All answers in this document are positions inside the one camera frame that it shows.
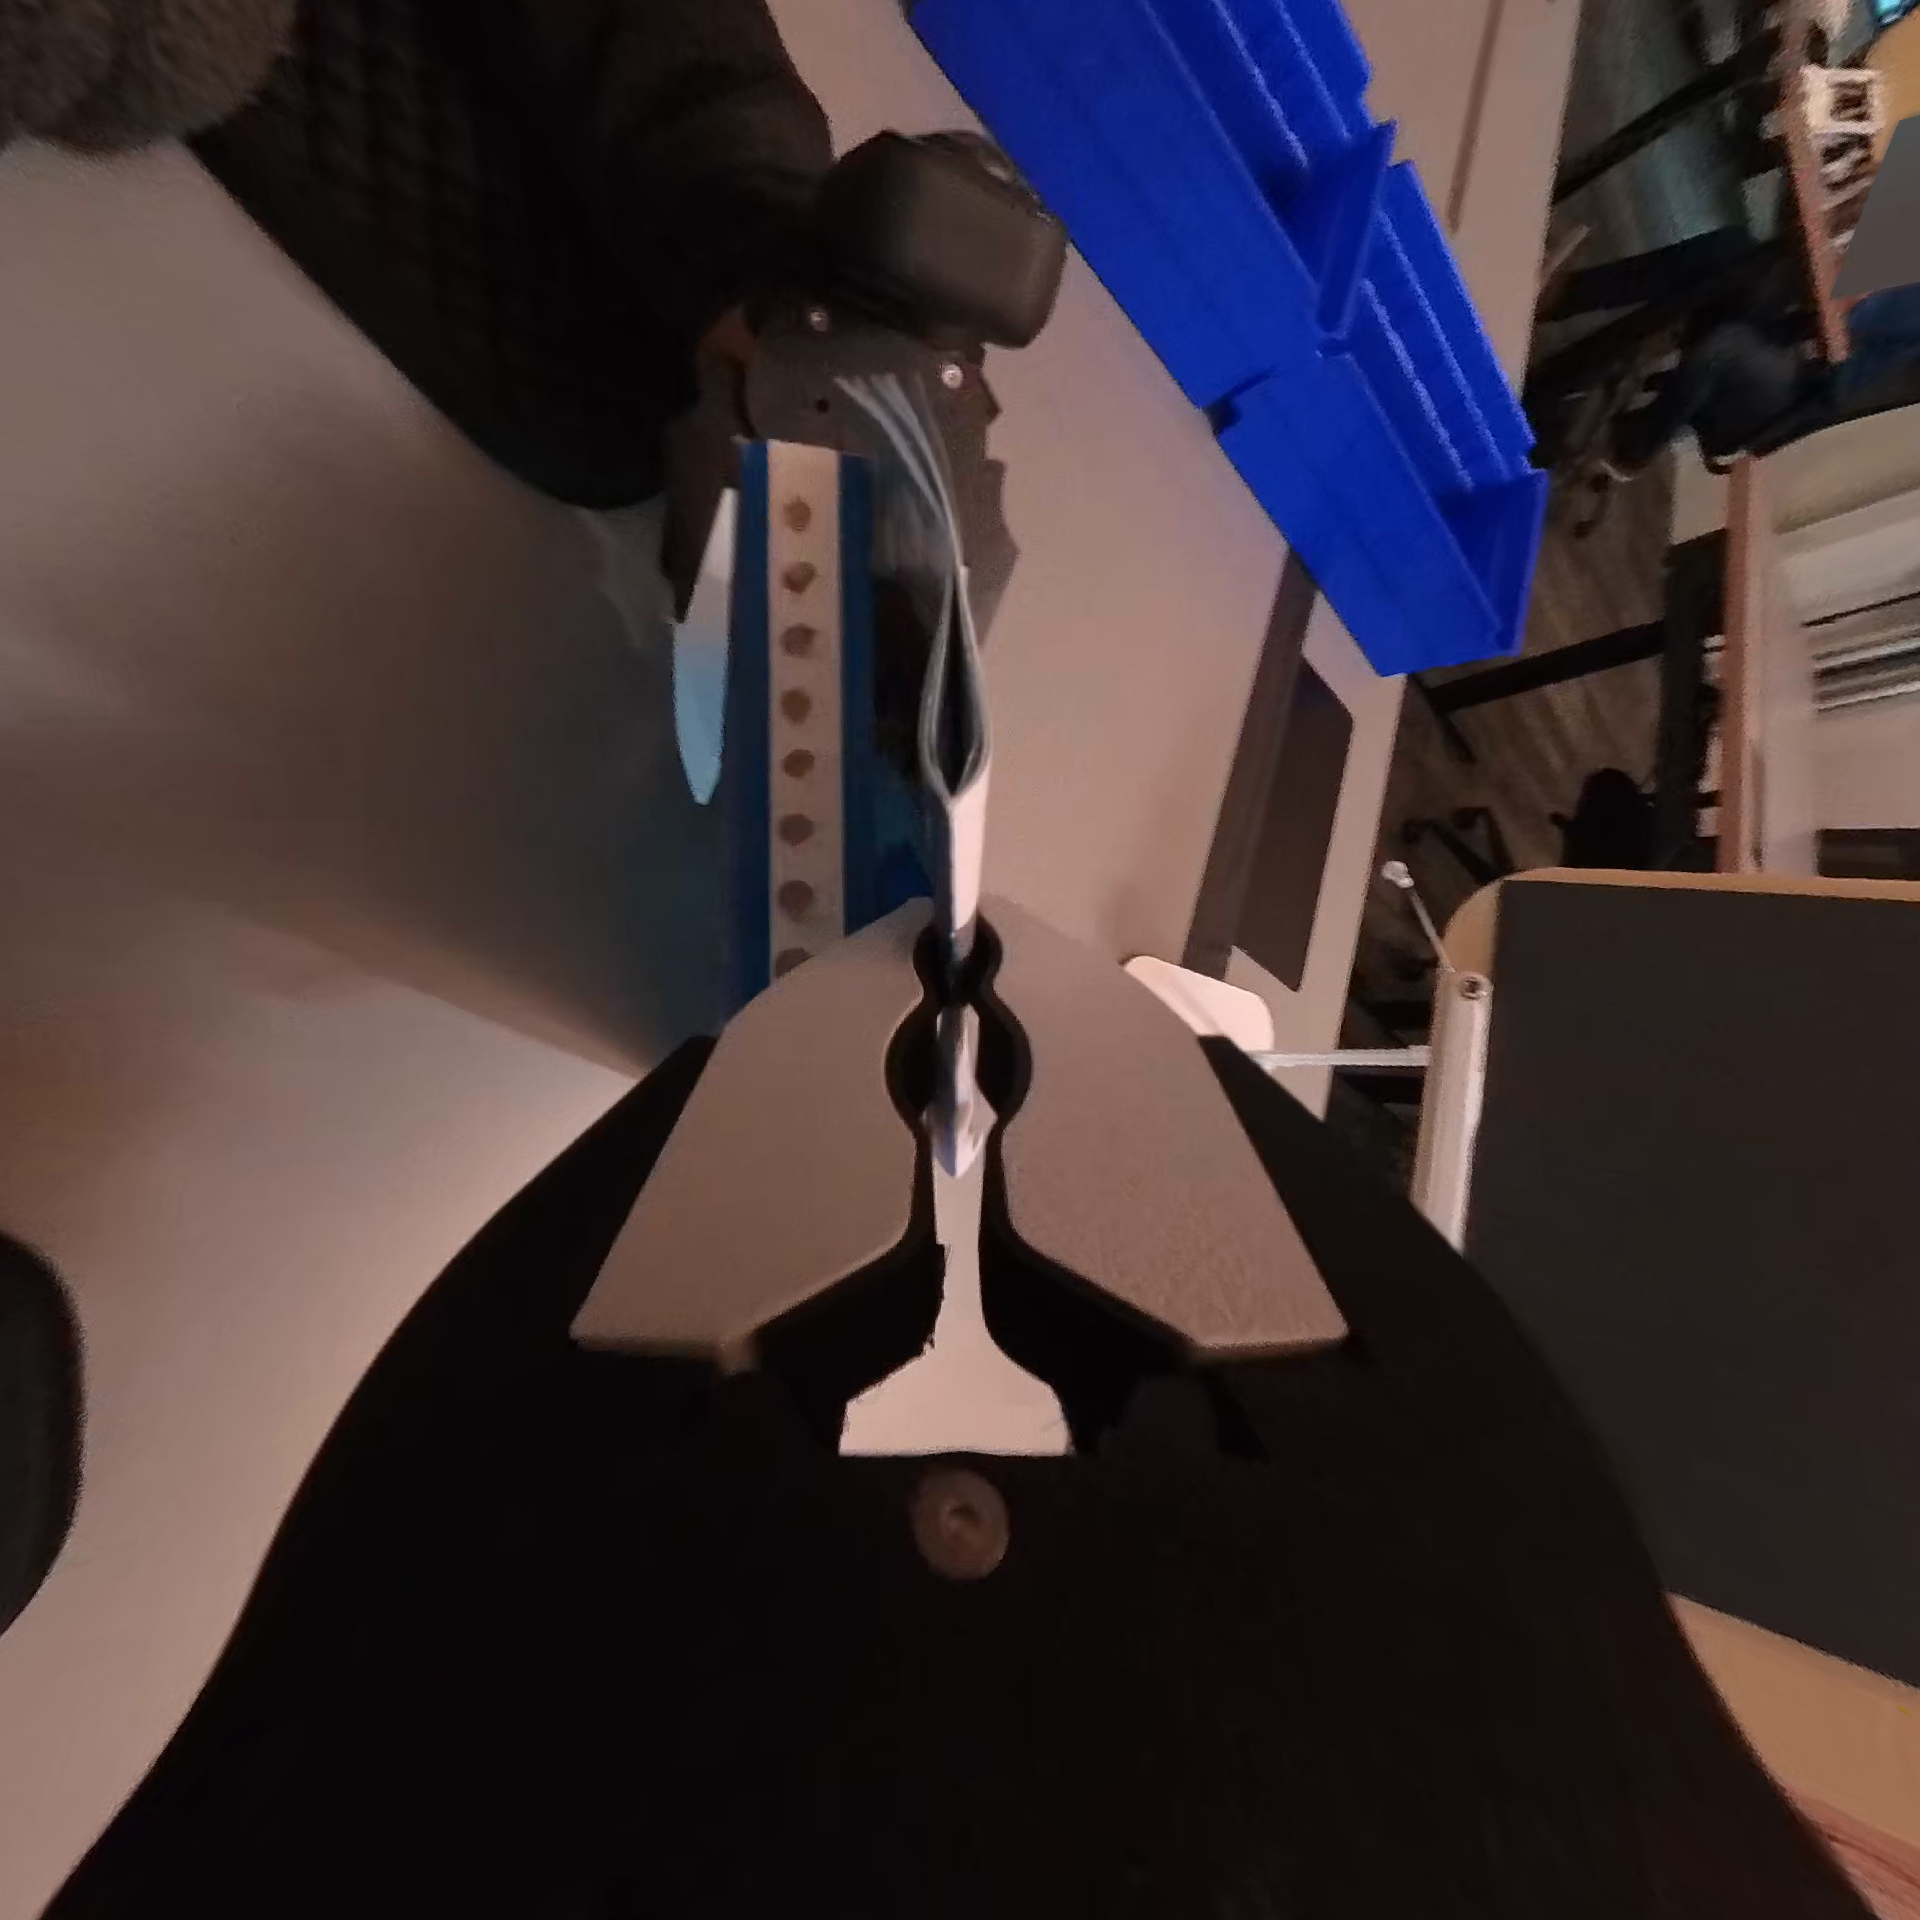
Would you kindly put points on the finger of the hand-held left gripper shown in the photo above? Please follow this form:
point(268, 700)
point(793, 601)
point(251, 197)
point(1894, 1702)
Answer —
point(707, 693)

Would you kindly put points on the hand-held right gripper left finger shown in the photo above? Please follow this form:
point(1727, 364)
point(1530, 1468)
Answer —
point(750, 1187)

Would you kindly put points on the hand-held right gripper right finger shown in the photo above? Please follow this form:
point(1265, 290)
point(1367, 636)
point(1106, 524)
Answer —
point(1170, 1187)

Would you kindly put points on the blue lego set box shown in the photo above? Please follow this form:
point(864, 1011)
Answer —
point(793, 671)

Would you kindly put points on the lego instruction booklet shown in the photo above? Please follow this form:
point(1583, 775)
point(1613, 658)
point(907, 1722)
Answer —
point(968, 839)

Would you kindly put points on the person's left forearm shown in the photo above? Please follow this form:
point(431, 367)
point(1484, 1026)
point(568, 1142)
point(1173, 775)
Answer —
point(525, 226)

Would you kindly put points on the white stand base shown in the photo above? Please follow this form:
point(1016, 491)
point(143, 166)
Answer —
point(1202, 997)

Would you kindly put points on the black table cover panel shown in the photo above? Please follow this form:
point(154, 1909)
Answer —
point(1277, 824)

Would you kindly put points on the black chair armrest pad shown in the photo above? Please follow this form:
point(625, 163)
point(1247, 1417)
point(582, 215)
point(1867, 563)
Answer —
point(39, 1427)

